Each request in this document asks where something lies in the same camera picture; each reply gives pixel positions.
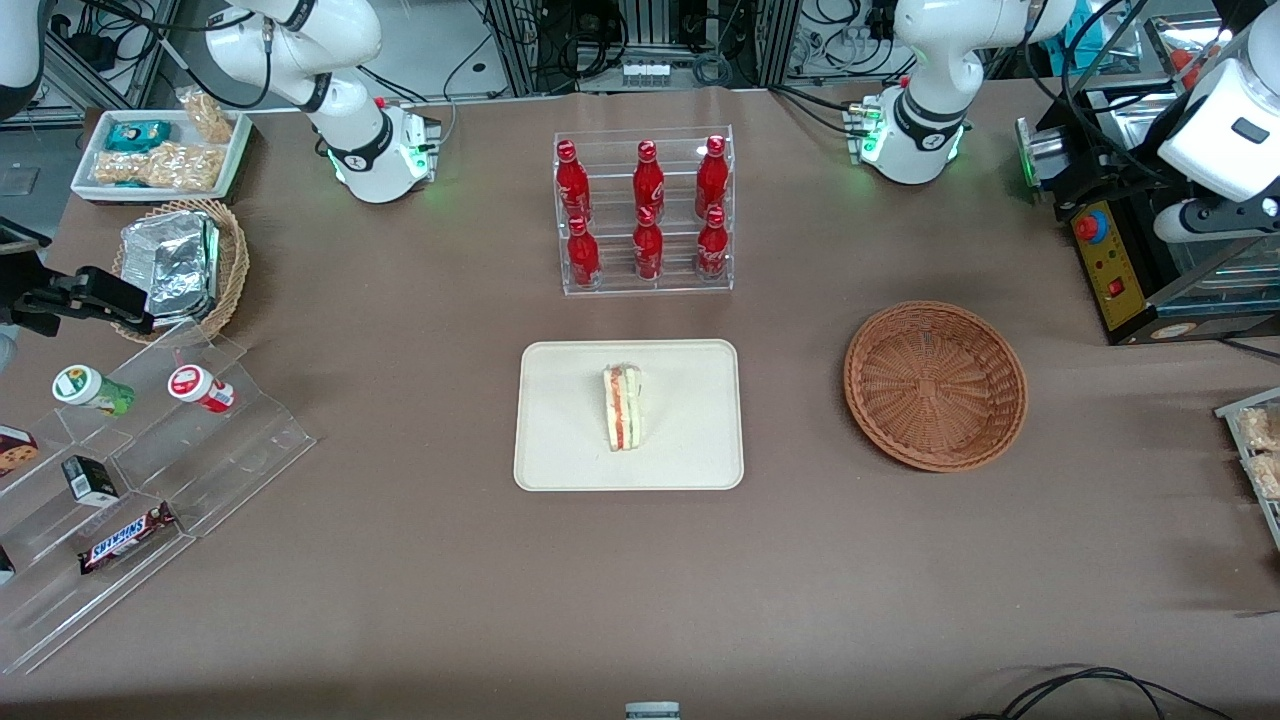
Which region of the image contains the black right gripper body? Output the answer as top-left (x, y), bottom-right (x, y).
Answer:
top-left (0, 215), bottom-right (53, 337)

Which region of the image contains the triangular sandwich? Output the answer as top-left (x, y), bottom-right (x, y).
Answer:
top-left (600, 364), bottom-right (646, 452)

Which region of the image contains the light wicker basket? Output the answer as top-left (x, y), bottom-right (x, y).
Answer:
top-left (112, 198), bottom-right (251, 346)

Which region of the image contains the white snack tray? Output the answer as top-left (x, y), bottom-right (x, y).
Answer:
top-left (70, 108), bottom-right (253, 204)

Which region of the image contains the white tray with rice crackers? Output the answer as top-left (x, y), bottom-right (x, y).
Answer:
top-left (1214, 387), bottom-right (1280, 551)

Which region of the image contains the round brown wicker basket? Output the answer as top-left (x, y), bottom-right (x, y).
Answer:
top-left (843, 301), bottom-right (1029, 473)

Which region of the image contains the beige rectangular serving tray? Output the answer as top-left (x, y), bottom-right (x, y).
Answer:
top-left (513, 340), bottom-right (745, 492)

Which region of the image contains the silver foil pack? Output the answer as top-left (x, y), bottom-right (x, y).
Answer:
top-left (148, 215), bottom-right (223, 324)
top-left (120, 211), bottom-right (214, 301)

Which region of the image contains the green lidded drink cup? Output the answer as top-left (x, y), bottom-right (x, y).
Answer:
top-left (52, 365), bottom-right (136, 418)

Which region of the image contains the red lidded drink cup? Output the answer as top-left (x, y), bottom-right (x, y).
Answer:
top-left (167, 364), bottom-right (238, 414)

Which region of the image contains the clear bag of puffed snack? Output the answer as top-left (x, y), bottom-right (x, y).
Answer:
top-left (92, 141), bottom-right (224, 192)

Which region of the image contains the cookie box with red top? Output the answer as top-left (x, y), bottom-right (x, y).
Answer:
top-left (0, 425), bottom-right (41, 479)

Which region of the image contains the teal snack packet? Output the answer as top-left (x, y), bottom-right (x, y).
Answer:
top-left (105, 120), bottom-right (173, 153)

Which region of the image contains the small black carton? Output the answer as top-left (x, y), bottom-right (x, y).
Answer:
top-left (61, 455), bottom-right (120, 506)

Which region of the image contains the clear bag of nuts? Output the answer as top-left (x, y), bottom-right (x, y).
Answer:
top-left (177, 87), bottom-right (237, 145)

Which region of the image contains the clear acrylic stepped shelf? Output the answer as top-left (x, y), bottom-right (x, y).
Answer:
top-left (0, 320), bottom-right (318, 676)

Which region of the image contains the brown Snickers bar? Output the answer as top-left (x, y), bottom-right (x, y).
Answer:
top-left (78, 502), bottom-right (179, 576)

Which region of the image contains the red cola bottle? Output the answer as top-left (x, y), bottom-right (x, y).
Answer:
top-left (695, 135), bottom-right (729, 219)
top-left (697, 205), bottom-right (729, 282)
top-left (633, 207), bottom-right (664, 281)
top-left (555, 140), bottom-right (593, 223)
top-left (632, 140), bottom-right (666, 216)
top-left (567, 215), bottom-right (601, 291)

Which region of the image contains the clear acrylic bottle rack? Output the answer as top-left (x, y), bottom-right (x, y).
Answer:
top-left (553, 125), bottom-right (736, 296)

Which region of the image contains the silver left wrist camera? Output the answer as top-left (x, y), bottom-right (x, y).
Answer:
top-left (1153, 196), bottom-right (1280, 244)

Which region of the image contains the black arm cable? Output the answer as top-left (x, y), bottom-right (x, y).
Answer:
top-left (1020, 0), bottom-right (1166, 186)

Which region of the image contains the aluminium frame rack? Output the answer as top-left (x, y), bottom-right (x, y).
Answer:
top-left (485, 0), bottom-right (806, 98)

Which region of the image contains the black floor cable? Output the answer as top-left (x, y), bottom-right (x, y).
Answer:
top-left (960, 666), bottom-right (1233, 720)

